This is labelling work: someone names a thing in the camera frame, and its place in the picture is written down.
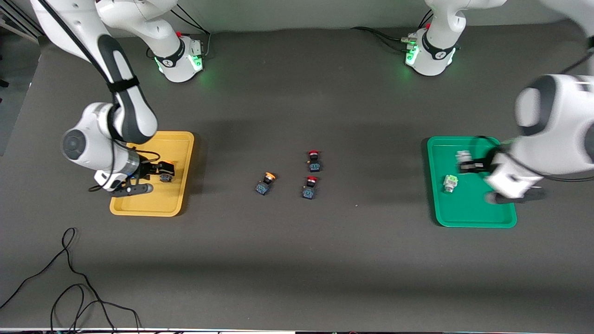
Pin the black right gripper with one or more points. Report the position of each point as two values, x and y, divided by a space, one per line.
146 169

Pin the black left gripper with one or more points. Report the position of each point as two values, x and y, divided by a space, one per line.
482 165

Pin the yellow push button switch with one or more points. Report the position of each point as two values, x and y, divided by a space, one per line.
166 178
262 188

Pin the white switch orange label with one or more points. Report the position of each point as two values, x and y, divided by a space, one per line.
463 155

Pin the white switch green label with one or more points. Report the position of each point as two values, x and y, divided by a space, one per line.
450 182

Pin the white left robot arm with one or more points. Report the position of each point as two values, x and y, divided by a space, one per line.
557 130

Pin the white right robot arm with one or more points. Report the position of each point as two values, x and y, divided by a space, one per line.
125 116

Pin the yellow plastic tray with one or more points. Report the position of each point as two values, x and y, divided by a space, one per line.
158 204

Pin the green plastic tray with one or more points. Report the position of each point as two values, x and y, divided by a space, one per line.
468 208

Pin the dark grey table cover sheet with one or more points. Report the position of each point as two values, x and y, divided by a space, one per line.
297 260

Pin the red push button switch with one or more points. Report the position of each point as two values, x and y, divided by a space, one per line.
309 191
314 165

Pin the aluminium frame rail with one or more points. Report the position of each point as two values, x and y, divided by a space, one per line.
18 21

